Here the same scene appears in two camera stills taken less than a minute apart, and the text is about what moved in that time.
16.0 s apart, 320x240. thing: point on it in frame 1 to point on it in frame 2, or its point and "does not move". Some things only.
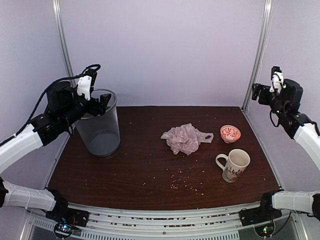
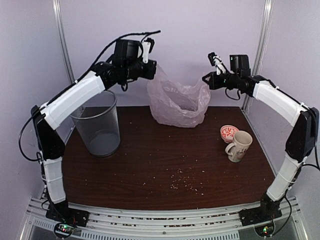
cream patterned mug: x=236 y=163 to x=237 y=151
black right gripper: x=256 y=90 to x=212 y=83
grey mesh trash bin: x=101 y=133 does not move
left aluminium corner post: x=56 y=3 does not move
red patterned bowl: x=230 y=134 does not move
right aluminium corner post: x=259 y=57 does not move
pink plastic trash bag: x=186 y=139 to x=177 y=105
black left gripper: x=94 y=110 to x=150 y=74
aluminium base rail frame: x=228 y=223 does not move
